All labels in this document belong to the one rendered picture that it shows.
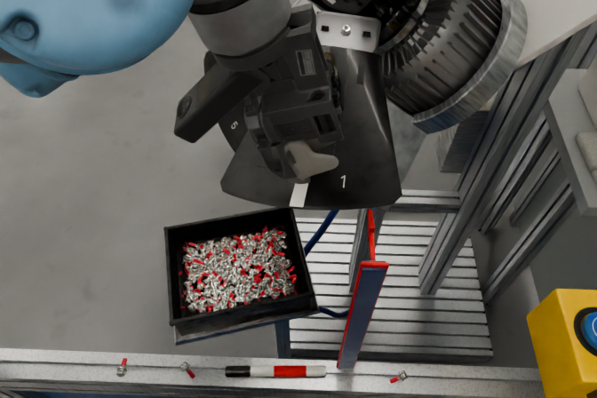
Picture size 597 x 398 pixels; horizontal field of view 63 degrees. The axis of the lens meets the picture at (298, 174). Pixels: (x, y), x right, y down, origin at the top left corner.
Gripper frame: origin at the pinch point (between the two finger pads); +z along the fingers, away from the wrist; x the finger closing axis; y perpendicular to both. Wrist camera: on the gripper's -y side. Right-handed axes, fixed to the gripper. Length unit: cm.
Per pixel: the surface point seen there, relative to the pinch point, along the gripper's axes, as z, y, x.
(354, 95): 0.4, 6.7, 11.0
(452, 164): 57, 19, 39
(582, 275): 100, 50, 27
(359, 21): -0.7, 8.0, 23.5
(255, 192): 1.8, -5.9, -0.3
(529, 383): 36.9, 23.1, -14.7
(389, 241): 110, -3, 49
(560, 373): 18.2, 24.3, -17.9
